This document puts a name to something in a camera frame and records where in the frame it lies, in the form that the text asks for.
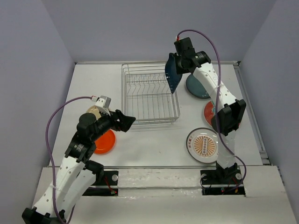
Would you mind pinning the red plate with turquoise flower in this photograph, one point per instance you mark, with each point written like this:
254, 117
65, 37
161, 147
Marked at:
209, 112

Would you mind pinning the silver wire dish rack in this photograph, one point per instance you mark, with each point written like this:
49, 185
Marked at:
146, 95

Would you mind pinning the white plate with orange sunburst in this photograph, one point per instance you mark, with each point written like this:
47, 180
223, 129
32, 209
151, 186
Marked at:
202, 145

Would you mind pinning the dark blue leaf-shaped plate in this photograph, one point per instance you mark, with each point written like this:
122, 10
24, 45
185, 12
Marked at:
172, 77

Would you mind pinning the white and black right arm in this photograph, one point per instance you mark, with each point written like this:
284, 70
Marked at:
229, 110

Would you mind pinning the small beige plate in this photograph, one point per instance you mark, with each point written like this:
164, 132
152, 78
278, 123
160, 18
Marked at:
94, 110

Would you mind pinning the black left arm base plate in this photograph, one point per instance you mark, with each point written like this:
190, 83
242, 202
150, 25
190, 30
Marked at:
106, 186

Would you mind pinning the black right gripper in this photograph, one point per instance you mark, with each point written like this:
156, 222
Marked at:
180, 69

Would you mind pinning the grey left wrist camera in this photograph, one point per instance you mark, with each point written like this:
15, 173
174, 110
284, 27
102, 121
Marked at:
102, 103

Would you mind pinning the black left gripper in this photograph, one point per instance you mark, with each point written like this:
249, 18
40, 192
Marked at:
125, 122

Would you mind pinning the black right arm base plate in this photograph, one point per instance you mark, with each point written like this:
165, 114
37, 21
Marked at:
213, 186

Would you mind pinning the teal plate with white blossoms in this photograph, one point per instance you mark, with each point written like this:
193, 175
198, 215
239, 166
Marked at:
195, 87

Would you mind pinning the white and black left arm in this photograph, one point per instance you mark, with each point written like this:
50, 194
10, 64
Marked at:
77, 171

